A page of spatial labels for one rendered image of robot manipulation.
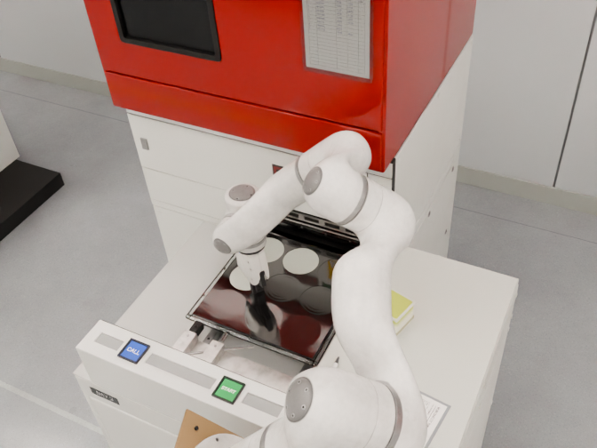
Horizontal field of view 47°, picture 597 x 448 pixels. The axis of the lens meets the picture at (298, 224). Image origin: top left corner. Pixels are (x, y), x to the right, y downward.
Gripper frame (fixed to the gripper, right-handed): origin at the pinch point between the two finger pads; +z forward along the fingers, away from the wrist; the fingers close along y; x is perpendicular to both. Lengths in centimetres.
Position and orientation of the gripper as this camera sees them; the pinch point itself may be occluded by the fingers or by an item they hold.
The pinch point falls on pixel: (257, 285)
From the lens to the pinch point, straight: 179.5
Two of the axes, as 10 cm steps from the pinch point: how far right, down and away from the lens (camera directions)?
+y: 5.0, 5.6, -6.6
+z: 0.7, 7.4, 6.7
